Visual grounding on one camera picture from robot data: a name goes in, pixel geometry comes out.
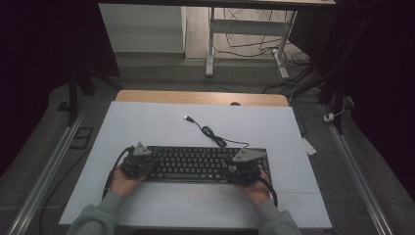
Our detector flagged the black metal stand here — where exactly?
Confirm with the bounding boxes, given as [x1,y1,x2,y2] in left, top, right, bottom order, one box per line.
[287,65,346,135]
[57,65,123,126]

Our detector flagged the hand-held gripper black cable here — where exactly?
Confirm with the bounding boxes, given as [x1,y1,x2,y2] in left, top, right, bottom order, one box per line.
[257,165,279,209]
[102,146,135,200]

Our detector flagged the person's left hand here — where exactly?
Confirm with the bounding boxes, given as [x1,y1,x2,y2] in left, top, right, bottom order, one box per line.
[109,165,145,199]

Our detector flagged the white desk frame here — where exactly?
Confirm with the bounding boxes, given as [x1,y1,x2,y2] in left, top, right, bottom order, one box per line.
[205,6,298,79]

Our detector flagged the tangle of floor cables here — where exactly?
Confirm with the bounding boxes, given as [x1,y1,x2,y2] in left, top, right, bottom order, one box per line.
[213,8,311,67]

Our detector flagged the left hand-held gripper black cable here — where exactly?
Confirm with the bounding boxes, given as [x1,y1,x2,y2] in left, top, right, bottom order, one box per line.
[102,146,135,200]

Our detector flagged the metal floor rail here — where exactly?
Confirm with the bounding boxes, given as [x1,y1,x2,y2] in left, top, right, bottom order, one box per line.
[321,104,395,235]
[6,107,86,235]

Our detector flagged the white cabinet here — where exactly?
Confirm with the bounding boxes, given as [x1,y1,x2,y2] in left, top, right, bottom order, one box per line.
[98,3,187,54]

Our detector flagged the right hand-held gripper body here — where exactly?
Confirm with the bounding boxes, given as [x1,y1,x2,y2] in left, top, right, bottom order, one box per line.
[224,148,266,188]

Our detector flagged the black keyboard usb cable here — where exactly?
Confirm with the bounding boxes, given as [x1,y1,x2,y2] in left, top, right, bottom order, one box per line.
[183,115,251,150]

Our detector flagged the right hand-held gripper black cable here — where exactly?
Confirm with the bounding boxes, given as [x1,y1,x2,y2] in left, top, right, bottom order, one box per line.
[257,165,279,209]

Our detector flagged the white paper tag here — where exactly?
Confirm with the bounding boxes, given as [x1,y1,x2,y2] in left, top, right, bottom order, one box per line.
[301,136,317,156]

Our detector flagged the black rectangular floor frame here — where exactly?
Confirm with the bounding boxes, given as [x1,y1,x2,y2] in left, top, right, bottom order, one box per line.
[69,126,94,151]

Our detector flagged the person's right hand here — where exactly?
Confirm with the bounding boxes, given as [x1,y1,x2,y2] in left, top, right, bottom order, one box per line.
[234,172,272,207]

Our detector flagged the black computer keyboard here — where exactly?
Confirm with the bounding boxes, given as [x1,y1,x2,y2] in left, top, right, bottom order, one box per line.
[143,145,272,183]

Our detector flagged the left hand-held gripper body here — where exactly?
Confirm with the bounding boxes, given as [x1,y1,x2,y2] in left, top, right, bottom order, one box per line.
[120,141,161,181]

